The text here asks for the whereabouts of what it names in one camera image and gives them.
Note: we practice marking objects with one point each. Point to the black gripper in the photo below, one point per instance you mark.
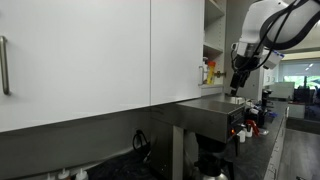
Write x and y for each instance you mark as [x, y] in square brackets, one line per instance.
[246, 61]

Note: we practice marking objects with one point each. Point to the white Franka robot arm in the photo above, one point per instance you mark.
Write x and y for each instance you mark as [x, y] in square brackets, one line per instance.
[260, 20]

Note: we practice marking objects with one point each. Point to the brass door hinge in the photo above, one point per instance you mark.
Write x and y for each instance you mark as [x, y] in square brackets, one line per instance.
[220, 74]

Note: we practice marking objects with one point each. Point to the white cabinet shelving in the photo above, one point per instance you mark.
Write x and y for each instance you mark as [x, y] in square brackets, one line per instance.
[213, 33]

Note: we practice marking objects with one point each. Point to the grey base cabinet drawers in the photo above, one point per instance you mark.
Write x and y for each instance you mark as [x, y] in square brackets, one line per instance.
[276, 156]

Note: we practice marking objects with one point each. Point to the white cups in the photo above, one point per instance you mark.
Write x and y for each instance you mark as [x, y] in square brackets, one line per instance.
[237, 100]

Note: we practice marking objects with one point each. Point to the yellow jar orange lid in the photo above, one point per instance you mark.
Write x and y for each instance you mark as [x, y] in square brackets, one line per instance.
[210, 73]

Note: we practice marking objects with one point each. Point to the black background coffee machine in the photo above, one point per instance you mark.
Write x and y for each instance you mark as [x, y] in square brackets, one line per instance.
[266, 96]

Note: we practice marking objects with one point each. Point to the black countertop organizer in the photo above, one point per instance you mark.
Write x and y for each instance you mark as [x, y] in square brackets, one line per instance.
[258, 115]

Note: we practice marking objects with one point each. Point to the white background unit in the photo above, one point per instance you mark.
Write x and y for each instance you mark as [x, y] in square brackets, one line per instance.
[281, 90]

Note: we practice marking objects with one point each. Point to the small blue object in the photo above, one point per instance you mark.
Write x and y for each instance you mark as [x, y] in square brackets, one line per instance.
[272, 115]

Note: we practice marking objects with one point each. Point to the stainless steel coffee maker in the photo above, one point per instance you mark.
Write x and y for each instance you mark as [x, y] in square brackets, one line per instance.
[206, 116]

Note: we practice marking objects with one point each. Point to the small white bottle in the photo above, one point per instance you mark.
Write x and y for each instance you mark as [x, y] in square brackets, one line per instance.
[241, 136]
[249, 131]

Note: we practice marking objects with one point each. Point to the black coffee carafe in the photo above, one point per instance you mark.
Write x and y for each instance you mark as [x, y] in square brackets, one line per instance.
[210, 166]

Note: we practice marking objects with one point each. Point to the white squeeze bottle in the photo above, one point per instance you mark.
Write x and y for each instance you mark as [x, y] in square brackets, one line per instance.
[50, 177]
[63, 175]
[81, 174]

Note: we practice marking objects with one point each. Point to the white wrist camera blue mount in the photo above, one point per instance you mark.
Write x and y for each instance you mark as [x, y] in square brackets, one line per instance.
[273, 59]

